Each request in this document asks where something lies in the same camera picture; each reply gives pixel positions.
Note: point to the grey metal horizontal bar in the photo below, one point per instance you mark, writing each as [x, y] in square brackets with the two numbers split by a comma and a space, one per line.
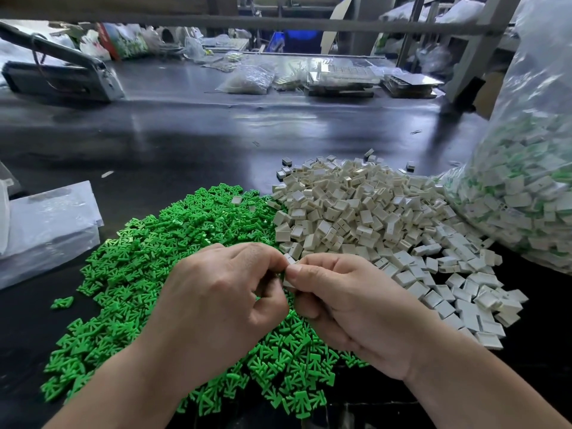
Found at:
[268, 25]

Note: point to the person's right hand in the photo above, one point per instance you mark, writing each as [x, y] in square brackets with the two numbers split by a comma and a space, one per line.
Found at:
[371, 312]

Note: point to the stack of clear flat bags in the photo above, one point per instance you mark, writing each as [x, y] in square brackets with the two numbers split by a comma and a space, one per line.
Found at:
[54, 228]

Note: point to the pile of white plastic caps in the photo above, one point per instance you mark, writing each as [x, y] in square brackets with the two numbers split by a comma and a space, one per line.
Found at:
[375, 205]

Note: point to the clear plastic bag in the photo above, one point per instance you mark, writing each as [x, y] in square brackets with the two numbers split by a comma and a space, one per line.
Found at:
[527, 183]

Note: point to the person's left hand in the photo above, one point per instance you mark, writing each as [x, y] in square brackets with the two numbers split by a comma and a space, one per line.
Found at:
[210, 308]

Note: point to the blue crate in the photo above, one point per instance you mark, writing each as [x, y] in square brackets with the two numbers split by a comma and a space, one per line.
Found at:
[295, 40]

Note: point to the small green plastic part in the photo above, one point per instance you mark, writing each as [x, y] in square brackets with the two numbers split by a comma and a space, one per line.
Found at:
[62, 303]

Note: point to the dark flat tray stack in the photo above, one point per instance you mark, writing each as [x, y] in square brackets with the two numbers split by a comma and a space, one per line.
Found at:
[413, 84]

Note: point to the grey metal slanted post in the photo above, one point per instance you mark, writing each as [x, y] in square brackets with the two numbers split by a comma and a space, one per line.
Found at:
[483, 49]

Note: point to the person's left forearm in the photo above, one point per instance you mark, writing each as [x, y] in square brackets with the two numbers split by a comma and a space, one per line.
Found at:
[112, 397]

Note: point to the grey heat sealer machine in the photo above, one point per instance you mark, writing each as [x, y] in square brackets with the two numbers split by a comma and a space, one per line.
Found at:
[67, 80]

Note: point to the pile of green plastic clips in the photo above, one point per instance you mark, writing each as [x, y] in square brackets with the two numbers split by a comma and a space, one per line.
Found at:
[143, 254]

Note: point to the small clear bag of parts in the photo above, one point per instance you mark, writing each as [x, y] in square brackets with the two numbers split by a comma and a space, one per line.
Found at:
[246, 81]

